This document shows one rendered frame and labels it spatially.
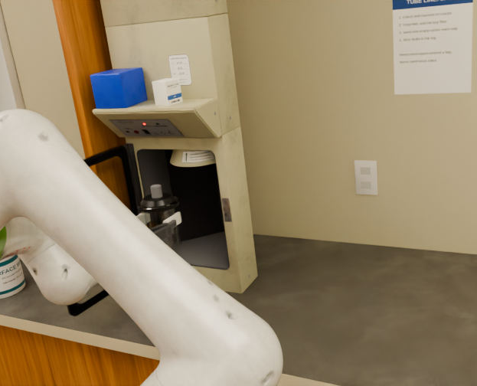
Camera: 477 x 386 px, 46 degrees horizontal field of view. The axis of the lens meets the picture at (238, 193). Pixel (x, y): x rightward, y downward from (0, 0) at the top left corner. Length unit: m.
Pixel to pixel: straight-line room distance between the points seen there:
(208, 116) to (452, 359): 0.80
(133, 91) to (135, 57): 0.11
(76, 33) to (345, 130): 0.85
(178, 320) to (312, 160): 1.25
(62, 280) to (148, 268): 0.52
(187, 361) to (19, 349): 1.27
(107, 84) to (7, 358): 0.96
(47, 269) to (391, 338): 0.80
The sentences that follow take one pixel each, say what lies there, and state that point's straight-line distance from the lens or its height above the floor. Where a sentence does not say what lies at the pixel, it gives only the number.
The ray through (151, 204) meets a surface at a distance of 1.46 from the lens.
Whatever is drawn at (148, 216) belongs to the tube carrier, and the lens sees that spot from 1.47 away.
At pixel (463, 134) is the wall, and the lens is 1.76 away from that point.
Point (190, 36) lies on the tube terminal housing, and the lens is 1.48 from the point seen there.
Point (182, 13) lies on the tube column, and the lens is 1.49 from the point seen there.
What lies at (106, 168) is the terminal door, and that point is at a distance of 1.61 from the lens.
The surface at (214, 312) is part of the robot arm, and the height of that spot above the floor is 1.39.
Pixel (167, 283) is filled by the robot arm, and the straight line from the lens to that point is 0.72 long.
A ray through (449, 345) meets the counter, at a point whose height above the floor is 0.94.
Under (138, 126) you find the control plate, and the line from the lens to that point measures 1.54.
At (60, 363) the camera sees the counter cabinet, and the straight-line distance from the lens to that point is 1.84.
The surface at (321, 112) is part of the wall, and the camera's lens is 1.83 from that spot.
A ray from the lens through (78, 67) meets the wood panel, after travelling 1.61.
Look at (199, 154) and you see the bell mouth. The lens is 1.59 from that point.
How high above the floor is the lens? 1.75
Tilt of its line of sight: 19 degrees down
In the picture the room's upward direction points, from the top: 7 degrees counter-clockwise
